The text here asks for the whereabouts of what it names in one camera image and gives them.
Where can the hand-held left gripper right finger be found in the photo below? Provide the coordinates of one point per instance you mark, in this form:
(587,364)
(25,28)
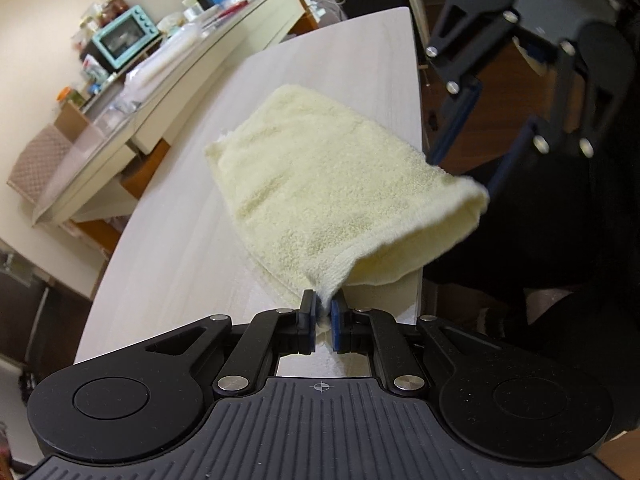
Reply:
(339,322)

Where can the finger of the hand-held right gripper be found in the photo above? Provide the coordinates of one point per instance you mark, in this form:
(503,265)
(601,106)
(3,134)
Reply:
(512,155)
(457,120)

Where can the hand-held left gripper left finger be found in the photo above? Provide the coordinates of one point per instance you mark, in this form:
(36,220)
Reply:
(309,316)

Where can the pale yellow towel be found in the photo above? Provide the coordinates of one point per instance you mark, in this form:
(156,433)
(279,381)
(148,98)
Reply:
(325,185)

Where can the cream table with glass top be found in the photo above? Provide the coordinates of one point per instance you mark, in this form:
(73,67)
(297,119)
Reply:
(260,15)

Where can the clear plastic bag package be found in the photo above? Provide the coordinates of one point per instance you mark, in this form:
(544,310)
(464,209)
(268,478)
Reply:
(165,55)

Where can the small cardboard box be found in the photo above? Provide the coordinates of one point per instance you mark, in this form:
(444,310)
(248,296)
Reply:
(72,120)

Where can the quilted beige chair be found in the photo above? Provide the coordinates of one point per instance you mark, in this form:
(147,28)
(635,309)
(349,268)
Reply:
(37,165)

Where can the jar with orange lid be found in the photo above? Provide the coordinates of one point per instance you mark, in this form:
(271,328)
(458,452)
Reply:
(70,97)

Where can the red and white packet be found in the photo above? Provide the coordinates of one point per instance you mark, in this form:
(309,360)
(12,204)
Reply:
(95,70)

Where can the teal toaster oven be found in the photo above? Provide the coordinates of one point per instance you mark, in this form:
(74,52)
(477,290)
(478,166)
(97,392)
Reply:
(125,37)

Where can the cluster of food jars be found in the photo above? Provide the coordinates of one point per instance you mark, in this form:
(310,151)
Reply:
(112,10)

